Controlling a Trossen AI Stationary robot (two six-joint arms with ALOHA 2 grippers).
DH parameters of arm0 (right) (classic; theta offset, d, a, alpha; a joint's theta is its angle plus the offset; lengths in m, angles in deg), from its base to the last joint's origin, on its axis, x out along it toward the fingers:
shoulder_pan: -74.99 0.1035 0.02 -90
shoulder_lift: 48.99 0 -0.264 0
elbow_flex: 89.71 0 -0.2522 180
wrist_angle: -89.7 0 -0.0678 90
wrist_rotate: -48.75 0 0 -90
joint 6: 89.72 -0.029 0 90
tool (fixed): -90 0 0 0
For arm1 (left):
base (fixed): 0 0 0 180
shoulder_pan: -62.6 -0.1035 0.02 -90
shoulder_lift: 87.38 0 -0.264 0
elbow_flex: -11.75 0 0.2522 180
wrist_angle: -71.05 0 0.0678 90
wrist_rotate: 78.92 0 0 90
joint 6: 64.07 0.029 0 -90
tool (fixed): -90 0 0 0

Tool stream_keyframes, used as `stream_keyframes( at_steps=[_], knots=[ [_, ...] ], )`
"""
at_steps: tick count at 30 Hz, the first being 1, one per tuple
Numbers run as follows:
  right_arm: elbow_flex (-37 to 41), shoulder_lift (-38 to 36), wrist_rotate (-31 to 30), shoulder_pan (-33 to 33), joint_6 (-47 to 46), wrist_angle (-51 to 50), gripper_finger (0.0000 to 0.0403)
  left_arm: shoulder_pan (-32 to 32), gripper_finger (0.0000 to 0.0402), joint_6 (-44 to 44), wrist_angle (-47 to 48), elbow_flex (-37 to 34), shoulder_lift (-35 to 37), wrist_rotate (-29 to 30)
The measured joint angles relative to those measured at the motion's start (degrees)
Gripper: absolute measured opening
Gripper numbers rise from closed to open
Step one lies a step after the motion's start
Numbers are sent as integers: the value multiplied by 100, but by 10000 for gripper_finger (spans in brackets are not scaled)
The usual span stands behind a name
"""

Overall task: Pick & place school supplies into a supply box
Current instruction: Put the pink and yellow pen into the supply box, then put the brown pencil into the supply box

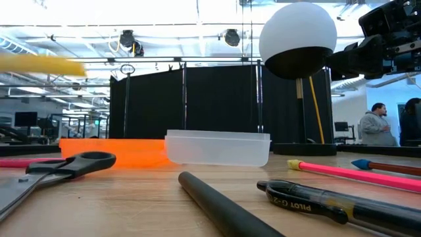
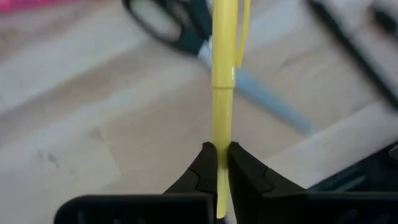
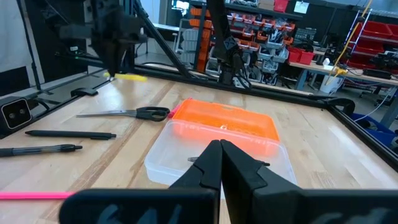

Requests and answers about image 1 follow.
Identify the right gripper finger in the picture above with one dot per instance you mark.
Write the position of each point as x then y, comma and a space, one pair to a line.
348, 75
361, 56

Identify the pink pencil yellow eraser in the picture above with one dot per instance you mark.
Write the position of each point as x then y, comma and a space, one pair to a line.
361, 176

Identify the brown pencil blue eraser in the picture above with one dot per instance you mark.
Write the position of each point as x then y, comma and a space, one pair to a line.
394, 168

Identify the black Pilot gel pen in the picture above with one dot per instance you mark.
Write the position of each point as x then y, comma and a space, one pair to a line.
312, 200

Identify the clear plastic supply box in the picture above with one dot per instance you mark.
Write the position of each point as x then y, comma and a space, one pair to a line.
217, 149

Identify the matte black pen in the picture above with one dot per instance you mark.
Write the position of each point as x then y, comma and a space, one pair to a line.
223, 210

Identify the orange plastic box lid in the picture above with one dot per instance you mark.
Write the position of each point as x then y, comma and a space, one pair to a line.
115, 151

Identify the yellow highlighter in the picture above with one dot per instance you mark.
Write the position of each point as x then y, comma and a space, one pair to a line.
39, 65

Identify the pink highlighter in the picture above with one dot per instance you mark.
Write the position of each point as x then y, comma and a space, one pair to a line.
19, 162

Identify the small dark monitor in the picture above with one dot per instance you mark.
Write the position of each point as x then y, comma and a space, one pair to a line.
341, 126

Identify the person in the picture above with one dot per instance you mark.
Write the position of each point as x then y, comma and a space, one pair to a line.
375, 128
411, 125

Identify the black ceiling spotlight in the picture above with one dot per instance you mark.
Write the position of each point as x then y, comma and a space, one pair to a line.
232, 37
126, 39

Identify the black curtain partition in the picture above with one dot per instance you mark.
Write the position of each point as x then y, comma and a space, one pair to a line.
154, 105

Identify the dark computer monitor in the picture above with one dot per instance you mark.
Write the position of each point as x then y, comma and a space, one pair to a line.
26, 119

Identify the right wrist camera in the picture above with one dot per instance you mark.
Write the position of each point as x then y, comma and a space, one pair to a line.
375, 21

